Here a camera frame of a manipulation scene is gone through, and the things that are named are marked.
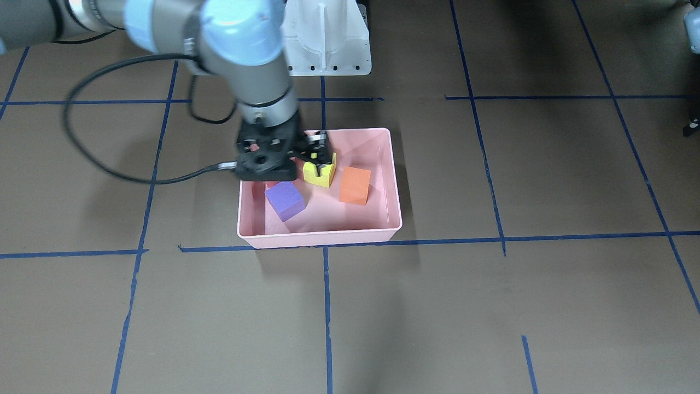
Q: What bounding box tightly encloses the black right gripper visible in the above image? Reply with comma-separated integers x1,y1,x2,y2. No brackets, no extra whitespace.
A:
235,112,333,182

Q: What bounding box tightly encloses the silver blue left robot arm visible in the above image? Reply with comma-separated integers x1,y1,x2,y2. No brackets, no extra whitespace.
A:
682,1,699,137

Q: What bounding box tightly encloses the brown paper table cover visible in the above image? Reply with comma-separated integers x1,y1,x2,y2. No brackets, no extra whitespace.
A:
2,1,698,393

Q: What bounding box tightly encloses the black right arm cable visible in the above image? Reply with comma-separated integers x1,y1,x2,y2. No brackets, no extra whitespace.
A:
61,54,241,184

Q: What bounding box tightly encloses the orange foam block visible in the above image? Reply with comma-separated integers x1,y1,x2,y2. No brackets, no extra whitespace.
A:
339,166,371,205

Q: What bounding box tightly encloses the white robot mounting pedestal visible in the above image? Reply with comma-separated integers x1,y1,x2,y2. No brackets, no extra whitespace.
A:
282,1,372,77

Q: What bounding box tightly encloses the yellow foam block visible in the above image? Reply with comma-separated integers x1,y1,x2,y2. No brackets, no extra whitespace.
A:
302,153,337,189

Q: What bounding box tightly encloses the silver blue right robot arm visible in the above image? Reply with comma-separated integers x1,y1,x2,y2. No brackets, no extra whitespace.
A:
1,1,333,185

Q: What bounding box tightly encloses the pink plastic bin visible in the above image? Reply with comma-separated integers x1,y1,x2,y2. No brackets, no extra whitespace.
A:
237,128,403,249

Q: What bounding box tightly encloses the purple foam block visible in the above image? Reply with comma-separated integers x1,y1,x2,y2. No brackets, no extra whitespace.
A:
265,181,307,222

